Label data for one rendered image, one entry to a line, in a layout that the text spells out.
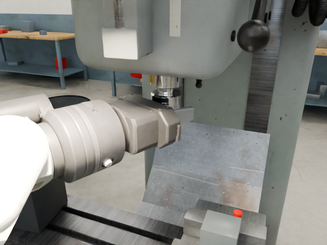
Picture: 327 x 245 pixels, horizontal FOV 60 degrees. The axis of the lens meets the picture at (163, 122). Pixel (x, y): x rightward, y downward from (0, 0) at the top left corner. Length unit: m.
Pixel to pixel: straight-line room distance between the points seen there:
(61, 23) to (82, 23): 5.67
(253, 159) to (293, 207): 1.59
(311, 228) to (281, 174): 1.40
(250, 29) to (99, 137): 0.19
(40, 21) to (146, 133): 6.06
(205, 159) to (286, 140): 0.23
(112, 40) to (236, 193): 0.61
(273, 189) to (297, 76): 0.34
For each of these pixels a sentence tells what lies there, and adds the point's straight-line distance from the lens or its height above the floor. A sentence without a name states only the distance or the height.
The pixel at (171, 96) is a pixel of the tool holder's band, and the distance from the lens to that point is 0.41.
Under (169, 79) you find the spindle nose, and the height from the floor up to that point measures 1.29.
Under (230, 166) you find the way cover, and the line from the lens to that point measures 0.82.
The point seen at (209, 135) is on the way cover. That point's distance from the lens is 0.83.
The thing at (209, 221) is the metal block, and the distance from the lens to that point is 0.52.
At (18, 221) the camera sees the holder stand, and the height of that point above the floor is 0.93.
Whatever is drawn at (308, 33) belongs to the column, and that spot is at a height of 1.33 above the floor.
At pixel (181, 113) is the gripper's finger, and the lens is 0.42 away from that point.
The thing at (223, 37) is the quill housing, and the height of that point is 1.36.
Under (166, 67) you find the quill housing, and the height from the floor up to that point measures 1.33.
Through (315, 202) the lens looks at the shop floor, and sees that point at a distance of 2.50.
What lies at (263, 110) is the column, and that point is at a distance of 0.79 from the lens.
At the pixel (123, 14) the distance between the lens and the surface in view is 0.30.
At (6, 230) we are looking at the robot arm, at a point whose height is 1.22.
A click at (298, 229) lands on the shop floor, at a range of 2.21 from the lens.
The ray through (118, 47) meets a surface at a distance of 0.30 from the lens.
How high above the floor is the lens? 1.39
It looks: 23 degrees down
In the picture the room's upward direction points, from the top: straight up
